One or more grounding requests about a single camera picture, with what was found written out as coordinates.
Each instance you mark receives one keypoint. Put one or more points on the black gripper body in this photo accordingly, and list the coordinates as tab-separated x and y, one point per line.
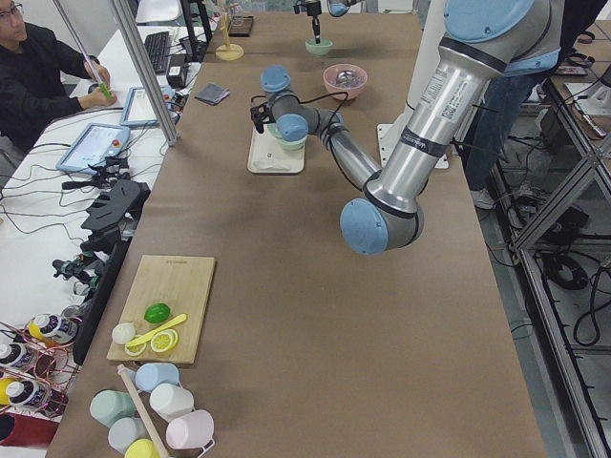
313	12
261	116

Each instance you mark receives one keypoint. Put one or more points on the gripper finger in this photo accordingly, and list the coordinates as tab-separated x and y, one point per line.
259	124

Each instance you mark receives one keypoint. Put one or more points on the green bowl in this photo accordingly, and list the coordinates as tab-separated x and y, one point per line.
291	145
272	130
318	48

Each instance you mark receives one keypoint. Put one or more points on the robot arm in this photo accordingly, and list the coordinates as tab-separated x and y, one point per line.
336	9
480	41

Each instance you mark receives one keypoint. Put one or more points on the cream serving tray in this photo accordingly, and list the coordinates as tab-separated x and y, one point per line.
265	157

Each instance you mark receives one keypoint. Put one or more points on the green bowl on tray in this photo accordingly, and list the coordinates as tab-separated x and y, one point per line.
291	145

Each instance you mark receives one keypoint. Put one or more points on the grey and purple cloths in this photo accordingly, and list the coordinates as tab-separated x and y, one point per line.
212	94

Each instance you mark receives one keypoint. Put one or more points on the wooden mug tree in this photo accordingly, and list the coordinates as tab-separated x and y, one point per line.
227	51

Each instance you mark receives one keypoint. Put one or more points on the pink bowl with ice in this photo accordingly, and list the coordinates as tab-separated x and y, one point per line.
329	75

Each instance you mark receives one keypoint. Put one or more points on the blue teach pendant far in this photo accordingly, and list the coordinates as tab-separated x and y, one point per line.
138	110

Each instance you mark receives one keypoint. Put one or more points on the blue teach pendant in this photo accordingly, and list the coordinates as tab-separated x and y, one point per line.
95	144
138	110

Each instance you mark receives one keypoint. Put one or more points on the black keyboard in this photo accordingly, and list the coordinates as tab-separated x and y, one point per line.
157	46

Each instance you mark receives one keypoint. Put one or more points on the black stand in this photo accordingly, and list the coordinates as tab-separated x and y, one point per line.
105	214

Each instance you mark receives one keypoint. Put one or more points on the blue teach pendant near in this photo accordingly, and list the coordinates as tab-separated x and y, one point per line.
95	144

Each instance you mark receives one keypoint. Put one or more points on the bamboo cutting board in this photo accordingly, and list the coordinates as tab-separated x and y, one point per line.
183	283

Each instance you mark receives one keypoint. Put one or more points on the green lime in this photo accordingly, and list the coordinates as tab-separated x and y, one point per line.
157	313

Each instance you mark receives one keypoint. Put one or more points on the person in black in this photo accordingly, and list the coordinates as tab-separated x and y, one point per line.
32	94

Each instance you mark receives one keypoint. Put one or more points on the top lemon slice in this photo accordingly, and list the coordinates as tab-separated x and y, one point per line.
164	341

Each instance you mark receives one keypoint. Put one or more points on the lemon slice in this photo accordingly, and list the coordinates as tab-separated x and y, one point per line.
134	350
164	341

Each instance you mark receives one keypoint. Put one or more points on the yellow plastic knife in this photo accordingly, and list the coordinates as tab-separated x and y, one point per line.
145	338

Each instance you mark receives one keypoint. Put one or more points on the white half lemon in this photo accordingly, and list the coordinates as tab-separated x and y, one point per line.
122	333

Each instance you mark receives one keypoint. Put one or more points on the bottom lemon slice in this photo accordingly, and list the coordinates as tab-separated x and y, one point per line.
134	350

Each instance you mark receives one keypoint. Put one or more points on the light blue cup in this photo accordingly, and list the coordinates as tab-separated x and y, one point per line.
151	375

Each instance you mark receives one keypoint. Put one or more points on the yellow sauce bottle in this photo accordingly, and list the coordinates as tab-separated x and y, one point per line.
54	328

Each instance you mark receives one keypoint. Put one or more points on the white cup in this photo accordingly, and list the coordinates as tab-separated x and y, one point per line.
171	401

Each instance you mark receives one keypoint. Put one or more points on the pink cup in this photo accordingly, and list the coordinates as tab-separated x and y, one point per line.
192	430

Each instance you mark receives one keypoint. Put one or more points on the green cup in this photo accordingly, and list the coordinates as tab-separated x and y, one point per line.
108	406

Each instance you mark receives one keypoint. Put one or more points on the grey cup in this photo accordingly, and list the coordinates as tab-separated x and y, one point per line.
124	432

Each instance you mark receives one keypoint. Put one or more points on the yellow cup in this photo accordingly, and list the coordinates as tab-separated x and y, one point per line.
142	448

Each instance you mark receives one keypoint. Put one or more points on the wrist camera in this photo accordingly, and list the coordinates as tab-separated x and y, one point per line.
300	6
253	101

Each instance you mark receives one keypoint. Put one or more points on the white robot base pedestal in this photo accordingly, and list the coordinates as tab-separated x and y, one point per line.
426	63

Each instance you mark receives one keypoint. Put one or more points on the aluminium frame post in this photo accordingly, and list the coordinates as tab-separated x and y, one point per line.
132	39

